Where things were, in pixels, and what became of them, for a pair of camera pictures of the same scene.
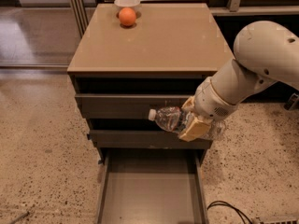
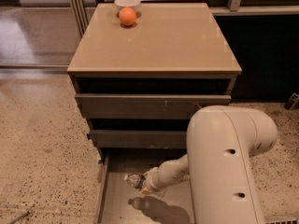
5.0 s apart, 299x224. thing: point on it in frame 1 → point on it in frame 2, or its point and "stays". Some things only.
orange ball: [127, 16] stays
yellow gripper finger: [196, 129] → [146, 191]
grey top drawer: [126, 105] stays
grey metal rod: [19, 217] stays
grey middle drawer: [143, 139] stays
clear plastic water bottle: [174, 119] → [135, 179]
